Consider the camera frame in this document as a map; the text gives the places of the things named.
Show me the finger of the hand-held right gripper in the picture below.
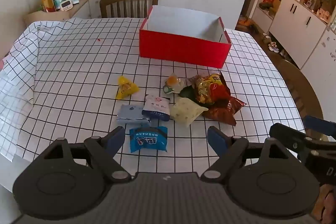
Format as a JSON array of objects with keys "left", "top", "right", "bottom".
[
  {"left": 304, "top": 116, "right": 336, "bottom": 140},
  {"left": 270, "top": 123, "right": 336, "bottom": 161}
]

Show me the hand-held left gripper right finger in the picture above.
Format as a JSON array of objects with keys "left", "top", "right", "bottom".
[{"left": 201, "top": 126, "right": 297, "bottom": 184}]

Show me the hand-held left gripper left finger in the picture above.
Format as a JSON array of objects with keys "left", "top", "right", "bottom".
[{"left": 39, "top": 126, "right": 132, "bottom": 183}]

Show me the grey blue snack packet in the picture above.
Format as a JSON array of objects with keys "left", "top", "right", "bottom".
[{"left": 116, "top": 105, "right": 152, "bottom": 125}]

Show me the brown red snack bag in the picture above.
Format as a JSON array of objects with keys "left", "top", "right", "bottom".
[{"left": 202, "top": 97, "right": 247, "bottom": 126}]

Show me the bright blue snack packet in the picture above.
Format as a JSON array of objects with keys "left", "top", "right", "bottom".
[{"left": 129, "top": 126, "right": 168, "bottom": 153}]

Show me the pale yellow snack packet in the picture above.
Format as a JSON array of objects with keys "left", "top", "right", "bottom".
[{"left": 170, "top": 97, "right": 209, "bottom": 126}]

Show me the red yellow chip bag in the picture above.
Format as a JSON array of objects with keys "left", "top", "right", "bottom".
[{"left": 188, "top": 72, "right": 231, "bottom": 105}]

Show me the white blue snack packet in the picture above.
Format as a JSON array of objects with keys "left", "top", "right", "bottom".
[{"left": 142, "top": 94, "right": 171, "bottom": 121}]

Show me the yellow triangular snack packet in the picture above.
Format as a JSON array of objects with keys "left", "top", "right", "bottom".
[{"left": 116, "top": 75, "right": 139, "bottom": 100}]

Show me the dark green snack packet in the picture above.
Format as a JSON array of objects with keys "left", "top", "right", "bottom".
[{"left": 179, "top": 86, "right": 198, "bottom": 103}]

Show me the clear jelly cup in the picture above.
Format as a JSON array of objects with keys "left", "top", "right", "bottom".
[{"left": 164, "top": 73, "right": 186, "bottom": 94}]

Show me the red cardboard box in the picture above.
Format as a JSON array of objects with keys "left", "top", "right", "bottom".
[{"left": 139, "top": 5, "right": 232, "bottom": 69}]

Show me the person's right hand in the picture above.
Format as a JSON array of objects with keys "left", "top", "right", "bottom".
[{"left": 322, "top": 185, "right": 336, "bottom": 216}]

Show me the round-backed wooden chair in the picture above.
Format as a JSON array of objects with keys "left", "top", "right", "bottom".
[{"left": 280, "top": 59, "right": 325, "bottom": 122}]

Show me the white black checked tablecloth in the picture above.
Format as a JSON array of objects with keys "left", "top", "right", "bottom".
[{"left": 0, "top": 17, "right": 306, "bottom": 182}]

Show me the white lower cabinet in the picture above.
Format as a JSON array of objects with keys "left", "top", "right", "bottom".
[{"left": 269, "top": 0, "right": 329, "bottom": 69}]

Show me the white shoe bench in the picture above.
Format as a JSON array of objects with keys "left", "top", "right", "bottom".
[{"left": 249, "top": 2, "right": 279, "bottom": 35}]

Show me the brown wooden slatted chair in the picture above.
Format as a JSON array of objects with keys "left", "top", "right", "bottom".
[{"left": 99, "top": 0, "right": 159, "bottom": 19}]

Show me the light wooden side cabinet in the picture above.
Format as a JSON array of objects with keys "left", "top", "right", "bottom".
[{"left": 25, "top": 0, "right": 102, "bottom": 23}]

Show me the orange juice bottle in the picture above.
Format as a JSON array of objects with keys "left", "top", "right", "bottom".
[{"left": 41, "top": 0, "right": 56, "bottom": 12}]

